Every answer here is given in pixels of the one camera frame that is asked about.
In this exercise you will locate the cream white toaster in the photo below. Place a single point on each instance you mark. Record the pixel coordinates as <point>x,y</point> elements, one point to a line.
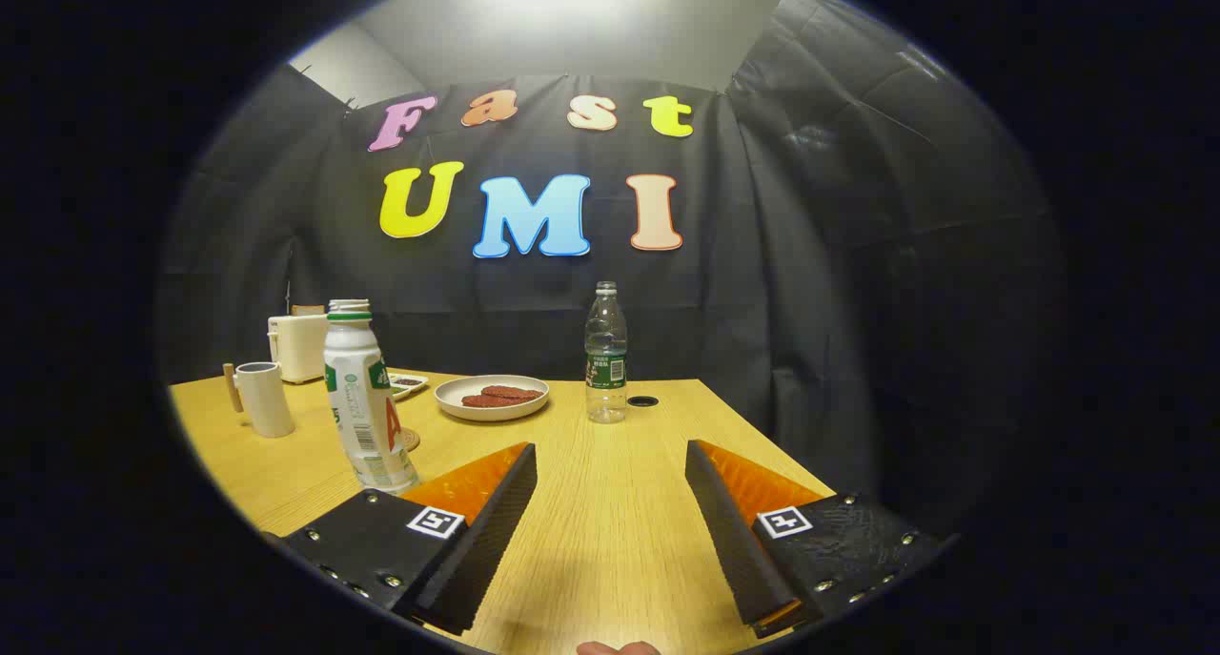
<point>297,348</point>

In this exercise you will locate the brown bread slice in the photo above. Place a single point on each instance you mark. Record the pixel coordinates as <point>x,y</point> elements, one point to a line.
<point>308,309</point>

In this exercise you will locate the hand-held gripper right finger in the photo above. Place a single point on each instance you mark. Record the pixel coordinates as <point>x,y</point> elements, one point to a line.
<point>739,541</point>

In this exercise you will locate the black backdrop cloth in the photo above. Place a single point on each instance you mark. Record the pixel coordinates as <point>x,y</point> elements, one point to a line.
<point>810,302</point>

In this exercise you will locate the wooden table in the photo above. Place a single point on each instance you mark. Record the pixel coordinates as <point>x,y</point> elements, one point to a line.
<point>610,502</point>

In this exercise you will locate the white round plate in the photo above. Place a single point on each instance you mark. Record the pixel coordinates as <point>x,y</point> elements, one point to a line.
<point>456,388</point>

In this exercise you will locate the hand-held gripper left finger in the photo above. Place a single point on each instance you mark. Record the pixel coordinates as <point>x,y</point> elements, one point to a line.
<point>481,541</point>

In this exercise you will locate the small black bottle cap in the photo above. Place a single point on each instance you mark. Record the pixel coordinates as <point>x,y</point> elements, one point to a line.
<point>642,401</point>

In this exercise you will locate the round wooden coaster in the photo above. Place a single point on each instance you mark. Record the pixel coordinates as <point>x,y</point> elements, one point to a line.
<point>412,440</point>

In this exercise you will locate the clear plastic water bottle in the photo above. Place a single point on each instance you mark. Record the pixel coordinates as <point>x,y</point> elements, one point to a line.
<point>606,369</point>

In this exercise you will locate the white juice bottle green label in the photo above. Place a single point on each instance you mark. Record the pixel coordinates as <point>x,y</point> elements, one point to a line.
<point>357,398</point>

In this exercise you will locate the white divided dish with beans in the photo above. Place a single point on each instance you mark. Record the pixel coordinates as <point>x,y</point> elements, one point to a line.
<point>408,384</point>

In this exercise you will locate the brown meat patty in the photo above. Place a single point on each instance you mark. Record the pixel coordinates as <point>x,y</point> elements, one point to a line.
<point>484,401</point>
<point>519,392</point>

